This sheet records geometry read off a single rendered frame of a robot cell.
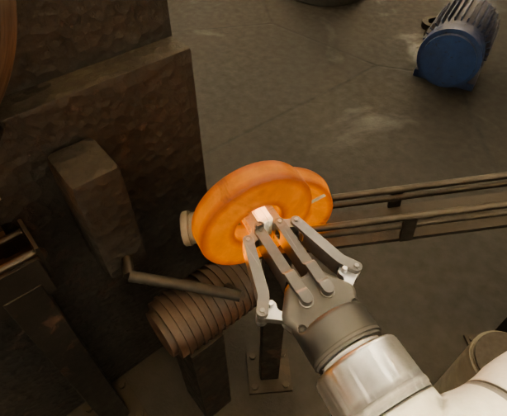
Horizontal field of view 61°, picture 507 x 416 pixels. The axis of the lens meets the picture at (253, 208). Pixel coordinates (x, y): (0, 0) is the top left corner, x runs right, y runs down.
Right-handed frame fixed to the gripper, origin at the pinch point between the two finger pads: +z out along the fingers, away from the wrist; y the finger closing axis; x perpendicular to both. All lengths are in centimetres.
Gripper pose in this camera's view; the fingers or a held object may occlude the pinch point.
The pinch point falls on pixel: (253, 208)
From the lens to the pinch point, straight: 52.4
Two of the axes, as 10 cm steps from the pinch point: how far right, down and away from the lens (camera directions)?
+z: -4.6, -6.9, 5.5
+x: 0.2, -6.3, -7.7
